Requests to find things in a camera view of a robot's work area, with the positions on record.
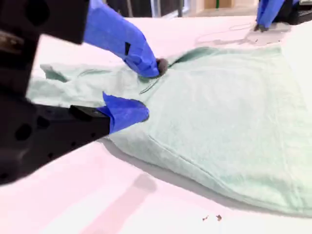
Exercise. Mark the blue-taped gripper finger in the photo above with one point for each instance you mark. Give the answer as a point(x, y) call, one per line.
point(273, 9)
point(122, 34)
point(122, 112)
point(262, 14)

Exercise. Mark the pale green T-shirt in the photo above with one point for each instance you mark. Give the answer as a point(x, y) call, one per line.
point(219, 109)

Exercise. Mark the black box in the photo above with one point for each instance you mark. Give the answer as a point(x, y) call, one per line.
point(304, 17)

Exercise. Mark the dark cabinet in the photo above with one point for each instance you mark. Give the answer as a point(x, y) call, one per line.
point(146, 7)

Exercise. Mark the wooden furniture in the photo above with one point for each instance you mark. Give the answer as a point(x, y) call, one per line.
point(219, 3)

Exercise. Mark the small brown debris bit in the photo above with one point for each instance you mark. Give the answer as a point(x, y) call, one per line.
point(218, 217)
point(205, 218)

